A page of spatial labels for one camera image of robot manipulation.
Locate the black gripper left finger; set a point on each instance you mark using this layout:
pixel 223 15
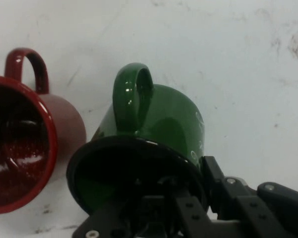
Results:
pixel 188 218

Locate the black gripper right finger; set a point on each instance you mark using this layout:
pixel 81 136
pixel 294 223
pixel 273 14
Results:
pixel 263 210

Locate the green enamel mug white print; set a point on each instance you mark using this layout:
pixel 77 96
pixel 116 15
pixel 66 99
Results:
pixel 169 116

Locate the red enamel mug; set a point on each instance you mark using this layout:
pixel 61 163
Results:
pixel 64 124

